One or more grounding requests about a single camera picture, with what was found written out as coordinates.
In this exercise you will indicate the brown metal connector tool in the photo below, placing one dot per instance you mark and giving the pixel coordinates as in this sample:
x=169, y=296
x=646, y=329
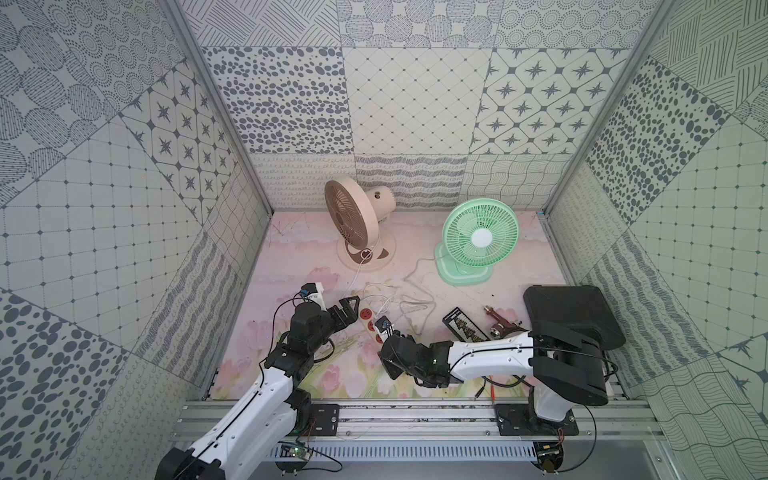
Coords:
x=502, y=327

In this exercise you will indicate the black multi-port adapter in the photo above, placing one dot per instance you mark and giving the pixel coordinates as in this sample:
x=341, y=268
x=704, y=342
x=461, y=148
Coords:
x=463, y=327

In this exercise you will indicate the pink desk fan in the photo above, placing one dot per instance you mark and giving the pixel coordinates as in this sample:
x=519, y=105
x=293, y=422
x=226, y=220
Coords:
x=365, y=244

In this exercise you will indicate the black plastic tool case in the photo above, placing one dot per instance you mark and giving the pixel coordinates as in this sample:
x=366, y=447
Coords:
x=583, y=309

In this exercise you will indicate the aluminium mounting rail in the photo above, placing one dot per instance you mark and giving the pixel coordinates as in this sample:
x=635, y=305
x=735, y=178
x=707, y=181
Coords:
x=436, y=419

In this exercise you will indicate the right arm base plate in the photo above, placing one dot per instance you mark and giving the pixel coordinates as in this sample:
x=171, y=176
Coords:
x=520, y=420

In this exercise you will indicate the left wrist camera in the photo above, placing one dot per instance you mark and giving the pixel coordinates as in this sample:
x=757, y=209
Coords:
x=313, y=292

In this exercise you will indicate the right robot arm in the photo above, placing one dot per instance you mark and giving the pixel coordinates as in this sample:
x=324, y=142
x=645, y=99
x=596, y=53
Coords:
x=568, y=366

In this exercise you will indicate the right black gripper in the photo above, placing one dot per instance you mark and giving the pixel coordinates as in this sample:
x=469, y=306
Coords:
x=392, y=371

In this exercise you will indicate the white red power strip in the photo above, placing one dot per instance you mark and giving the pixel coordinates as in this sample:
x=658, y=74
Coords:
x=367, y=315

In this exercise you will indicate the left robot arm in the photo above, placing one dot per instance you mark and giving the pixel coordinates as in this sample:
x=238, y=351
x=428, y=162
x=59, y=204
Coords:
x=273, y=407

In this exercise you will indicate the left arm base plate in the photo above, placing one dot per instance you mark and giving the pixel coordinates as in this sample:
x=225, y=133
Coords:
x=319, y=420

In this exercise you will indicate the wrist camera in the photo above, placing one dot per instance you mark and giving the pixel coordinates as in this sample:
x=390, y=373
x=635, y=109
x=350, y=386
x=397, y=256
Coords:
x=313, y=292
x=383, y=329

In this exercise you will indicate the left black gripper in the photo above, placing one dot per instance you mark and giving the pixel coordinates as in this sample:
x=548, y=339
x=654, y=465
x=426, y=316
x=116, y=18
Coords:
x=335, y=315

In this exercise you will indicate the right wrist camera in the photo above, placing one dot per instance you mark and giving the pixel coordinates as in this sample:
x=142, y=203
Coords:
x=383, y=329

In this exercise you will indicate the green desk fan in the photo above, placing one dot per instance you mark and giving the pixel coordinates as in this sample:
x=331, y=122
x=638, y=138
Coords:
x=477, y=234

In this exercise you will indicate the right controller board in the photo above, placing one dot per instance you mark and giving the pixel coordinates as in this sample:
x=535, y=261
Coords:
x=548, y=456

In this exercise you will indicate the controller board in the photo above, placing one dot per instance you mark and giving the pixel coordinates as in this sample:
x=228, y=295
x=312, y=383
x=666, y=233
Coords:
x=292, y=457
x=548, y=456

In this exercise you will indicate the left controller board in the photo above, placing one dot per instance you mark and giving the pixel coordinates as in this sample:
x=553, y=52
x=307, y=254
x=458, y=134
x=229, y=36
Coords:
x=292, y=457

